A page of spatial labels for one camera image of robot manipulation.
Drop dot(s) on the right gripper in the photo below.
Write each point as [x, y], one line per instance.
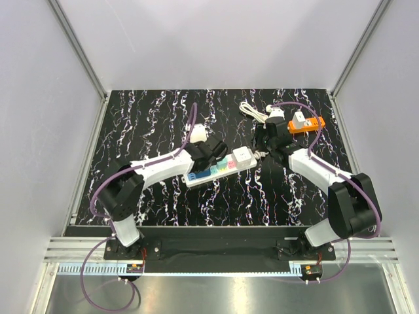
[260, 130]

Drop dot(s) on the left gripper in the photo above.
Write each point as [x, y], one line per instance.
[198, 144]

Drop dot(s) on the white multicolour power strip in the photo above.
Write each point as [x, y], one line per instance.
[191, 181]

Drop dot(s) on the white grey plug adapter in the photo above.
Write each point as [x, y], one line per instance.
[242, 157]

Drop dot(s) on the white charger adapter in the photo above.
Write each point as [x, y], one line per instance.
[298, 120]

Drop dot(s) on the blue cube adapter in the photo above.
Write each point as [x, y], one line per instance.
[203, 174]

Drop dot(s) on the teal plug adapter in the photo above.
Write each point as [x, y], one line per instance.
[222, 164]

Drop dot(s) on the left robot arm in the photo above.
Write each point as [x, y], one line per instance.
[119, 193]

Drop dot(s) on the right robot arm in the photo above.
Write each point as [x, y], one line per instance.
[352, 203]

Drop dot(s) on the black marble pattern mat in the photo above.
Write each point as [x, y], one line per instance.
[142, 124]

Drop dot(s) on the orange power strip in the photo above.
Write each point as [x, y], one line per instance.
[310, 124]

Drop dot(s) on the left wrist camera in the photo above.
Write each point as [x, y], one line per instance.
[198, 134]

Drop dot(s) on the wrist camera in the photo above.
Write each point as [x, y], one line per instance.
[275, 114]
[198, 134]

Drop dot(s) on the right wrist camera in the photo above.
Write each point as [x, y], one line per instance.
[275, 114]

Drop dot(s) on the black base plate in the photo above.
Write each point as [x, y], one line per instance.
[217, 250]

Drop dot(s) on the white slotted cable duct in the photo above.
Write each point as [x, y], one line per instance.
[100, 269]

